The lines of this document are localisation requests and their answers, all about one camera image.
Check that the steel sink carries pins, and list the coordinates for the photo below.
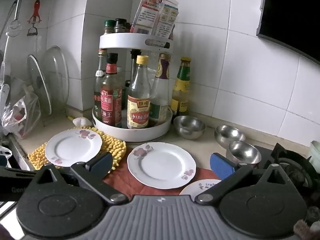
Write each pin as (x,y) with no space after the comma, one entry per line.
(20,152)

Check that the hanging metal utensil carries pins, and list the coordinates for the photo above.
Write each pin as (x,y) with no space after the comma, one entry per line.
(17,7)

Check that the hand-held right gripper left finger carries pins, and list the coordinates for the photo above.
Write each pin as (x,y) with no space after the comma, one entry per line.
(100,163)

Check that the white pink seasoning packet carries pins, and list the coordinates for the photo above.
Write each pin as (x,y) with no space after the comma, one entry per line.
(147,17)

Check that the glass pot lid black knob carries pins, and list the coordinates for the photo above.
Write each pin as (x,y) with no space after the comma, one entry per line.
(37,82)

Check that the green cap spice jar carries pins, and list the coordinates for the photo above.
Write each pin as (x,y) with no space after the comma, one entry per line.
(109,26)

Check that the white yellow seasoning packet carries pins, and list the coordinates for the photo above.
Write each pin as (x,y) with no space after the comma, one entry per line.
(166,21)

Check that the crumpled clear plastic bag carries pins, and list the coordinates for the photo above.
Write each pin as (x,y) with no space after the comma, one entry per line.
(5,152)

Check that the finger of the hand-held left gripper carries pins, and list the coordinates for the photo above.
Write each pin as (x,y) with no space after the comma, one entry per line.
(15,175)

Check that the white kitchen utensil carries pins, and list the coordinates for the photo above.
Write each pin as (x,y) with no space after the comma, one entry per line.
(3,90)

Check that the large glass pot lid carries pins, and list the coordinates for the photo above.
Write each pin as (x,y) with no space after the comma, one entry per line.
(56,75)

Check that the black range hood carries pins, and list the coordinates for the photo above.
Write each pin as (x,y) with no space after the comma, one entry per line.
(295,17)

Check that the black gas stove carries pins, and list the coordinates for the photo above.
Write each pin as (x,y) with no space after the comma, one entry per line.
(287,160)

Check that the red label soy sauce bottle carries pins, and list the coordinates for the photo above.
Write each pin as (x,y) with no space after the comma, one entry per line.
(111,100)

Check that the white two-tier condiment rack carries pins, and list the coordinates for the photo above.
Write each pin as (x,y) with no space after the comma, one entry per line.
(120,41)

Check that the clear plastic bag red contents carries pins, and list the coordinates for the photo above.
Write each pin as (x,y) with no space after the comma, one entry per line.
(20,115)

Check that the garlic bulb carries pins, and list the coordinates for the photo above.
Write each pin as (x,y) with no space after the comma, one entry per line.
(81,122)

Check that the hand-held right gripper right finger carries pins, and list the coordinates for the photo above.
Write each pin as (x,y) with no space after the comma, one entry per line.
(221,166)

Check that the red-brown cloth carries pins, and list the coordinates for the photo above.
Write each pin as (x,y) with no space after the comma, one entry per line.
(120,177)

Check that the stainless steel bowl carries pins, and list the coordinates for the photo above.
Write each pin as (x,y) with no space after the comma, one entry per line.
(243,152)
(189,127)
(229,134)

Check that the yellow cap vinegar bottle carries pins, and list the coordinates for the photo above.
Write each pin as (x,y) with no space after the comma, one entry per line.
(138,115)

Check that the yellow chenille mat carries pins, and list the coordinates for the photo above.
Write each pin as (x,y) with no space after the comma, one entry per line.
(112,142)

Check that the dark cap spice jar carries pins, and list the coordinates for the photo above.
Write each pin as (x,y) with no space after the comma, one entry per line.
(120,25)

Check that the white container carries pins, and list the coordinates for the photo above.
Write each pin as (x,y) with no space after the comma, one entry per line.
(315,152)

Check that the white floral plate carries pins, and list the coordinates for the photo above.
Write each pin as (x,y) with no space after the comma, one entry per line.
(197,187)
(161,166)
(72,147)

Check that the green bottle yellow label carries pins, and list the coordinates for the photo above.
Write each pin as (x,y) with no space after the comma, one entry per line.
(181,85)

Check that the clear bottle purple label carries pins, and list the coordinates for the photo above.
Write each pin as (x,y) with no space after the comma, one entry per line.
(160,90)

